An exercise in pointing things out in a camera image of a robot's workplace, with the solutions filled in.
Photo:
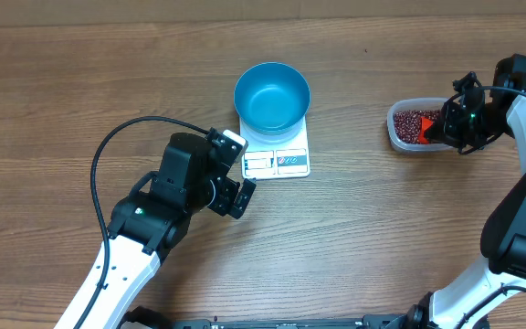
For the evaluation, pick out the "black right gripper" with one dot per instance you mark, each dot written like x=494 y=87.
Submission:
x=443 y=132

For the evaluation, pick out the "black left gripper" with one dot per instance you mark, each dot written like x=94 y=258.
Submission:
x=228 y=188

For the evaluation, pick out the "white digital kitchen scale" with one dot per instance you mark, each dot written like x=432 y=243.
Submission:
x=276 y=156

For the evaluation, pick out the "red plastic measuring scoop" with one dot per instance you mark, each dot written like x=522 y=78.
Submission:
x=425 y=123

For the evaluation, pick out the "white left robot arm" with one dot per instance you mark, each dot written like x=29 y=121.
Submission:
x=149 y=222

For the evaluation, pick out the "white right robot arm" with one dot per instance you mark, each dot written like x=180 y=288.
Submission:
x=500 y=270

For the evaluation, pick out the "blue plastic bowl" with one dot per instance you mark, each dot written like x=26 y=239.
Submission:
x=272 y=97

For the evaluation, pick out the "clear plastic bean container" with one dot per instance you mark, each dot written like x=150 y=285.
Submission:
x=420 y=104

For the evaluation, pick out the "red adzuki beans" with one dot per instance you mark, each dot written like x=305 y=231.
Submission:
x=406 y=124

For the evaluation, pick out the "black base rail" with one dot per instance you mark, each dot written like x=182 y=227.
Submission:
x=142 y=317

